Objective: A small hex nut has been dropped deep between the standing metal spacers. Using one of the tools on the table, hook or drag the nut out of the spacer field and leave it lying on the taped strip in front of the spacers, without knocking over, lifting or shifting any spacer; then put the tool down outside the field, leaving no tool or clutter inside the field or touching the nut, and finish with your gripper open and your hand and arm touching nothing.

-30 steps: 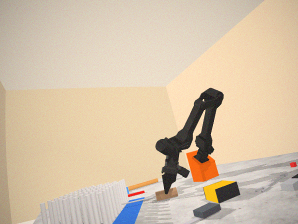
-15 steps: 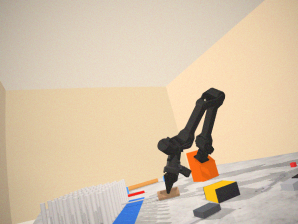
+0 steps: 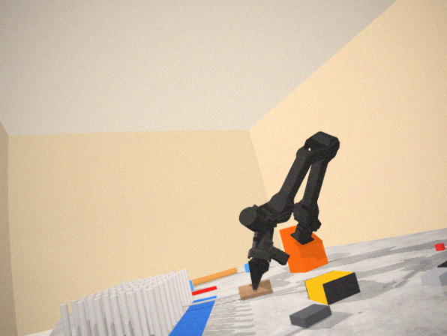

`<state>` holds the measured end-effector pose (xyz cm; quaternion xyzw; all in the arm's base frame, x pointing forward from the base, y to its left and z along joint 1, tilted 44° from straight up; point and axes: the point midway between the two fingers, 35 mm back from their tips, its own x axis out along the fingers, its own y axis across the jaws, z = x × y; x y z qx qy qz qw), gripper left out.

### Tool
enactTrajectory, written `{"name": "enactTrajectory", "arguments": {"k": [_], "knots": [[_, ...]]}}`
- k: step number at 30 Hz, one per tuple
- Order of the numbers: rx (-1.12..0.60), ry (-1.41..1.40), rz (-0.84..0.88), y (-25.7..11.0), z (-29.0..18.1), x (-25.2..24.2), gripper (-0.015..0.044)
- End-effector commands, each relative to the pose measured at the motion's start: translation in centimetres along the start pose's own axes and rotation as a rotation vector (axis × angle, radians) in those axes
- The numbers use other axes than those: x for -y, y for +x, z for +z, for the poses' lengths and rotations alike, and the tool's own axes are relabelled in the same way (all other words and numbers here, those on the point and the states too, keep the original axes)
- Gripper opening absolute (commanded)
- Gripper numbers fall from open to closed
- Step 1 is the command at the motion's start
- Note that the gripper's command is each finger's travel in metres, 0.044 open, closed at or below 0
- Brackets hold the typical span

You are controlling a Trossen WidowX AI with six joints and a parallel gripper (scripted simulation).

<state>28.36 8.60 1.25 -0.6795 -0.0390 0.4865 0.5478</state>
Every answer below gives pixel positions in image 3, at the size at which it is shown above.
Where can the blue flat strip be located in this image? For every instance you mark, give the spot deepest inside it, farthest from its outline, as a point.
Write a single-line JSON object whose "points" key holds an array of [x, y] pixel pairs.
{"points": [[193, 322]]}

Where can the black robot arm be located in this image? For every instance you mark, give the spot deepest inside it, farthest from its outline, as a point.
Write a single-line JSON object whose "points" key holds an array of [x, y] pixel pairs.
{"points": [[263, 219]]}

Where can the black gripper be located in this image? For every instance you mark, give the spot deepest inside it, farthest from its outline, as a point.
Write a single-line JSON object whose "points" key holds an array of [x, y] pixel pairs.
{"points": [[260, 252]]}

